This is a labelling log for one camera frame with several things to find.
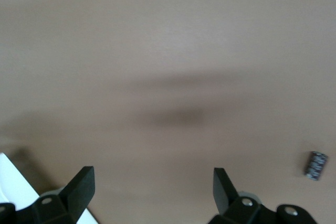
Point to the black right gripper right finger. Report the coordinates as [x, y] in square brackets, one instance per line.
[225, 195]

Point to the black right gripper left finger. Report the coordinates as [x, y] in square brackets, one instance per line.
[76, 190]

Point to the white drawer cabinet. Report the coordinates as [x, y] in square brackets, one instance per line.
[13, 182]

